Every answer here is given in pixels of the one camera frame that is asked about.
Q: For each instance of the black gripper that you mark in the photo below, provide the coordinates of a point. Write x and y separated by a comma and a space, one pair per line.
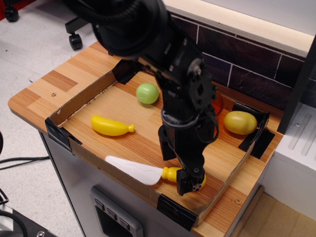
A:
185, 140

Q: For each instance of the black chair base with casters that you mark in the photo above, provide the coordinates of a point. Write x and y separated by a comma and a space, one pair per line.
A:
42, 25

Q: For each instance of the yellow toy banana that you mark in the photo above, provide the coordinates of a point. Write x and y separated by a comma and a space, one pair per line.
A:
110, 127

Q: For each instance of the metal frame with screw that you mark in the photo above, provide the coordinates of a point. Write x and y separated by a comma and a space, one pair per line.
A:
15, 224

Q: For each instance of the black vertical post right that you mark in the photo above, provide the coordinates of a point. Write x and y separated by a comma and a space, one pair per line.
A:
299, 91

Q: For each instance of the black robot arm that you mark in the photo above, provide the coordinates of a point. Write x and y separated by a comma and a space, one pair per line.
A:
142, 31

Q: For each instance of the orange transparent plastic pot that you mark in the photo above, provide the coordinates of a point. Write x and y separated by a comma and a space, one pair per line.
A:
217, 103

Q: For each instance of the light wooden shelf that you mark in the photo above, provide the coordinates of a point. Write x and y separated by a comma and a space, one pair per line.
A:
255, 29

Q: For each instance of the green toy apple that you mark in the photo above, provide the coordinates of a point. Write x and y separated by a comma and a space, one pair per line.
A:
147, 93

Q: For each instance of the grey oven control panel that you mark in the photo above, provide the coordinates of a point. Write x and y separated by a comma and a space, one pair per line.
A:
114, 221

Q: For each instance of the cardboard fence with black tape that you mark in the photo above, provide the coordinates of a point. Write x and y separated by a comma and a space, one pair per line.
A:
78, 153

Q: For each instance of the yellow-green toy potato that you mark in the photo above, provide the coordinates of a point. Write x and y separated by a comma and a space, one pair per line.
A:
241, 123

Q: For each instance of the toy knife yellow handle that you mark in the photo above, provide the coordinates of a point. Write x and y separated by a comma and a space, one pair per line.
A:
146, 174

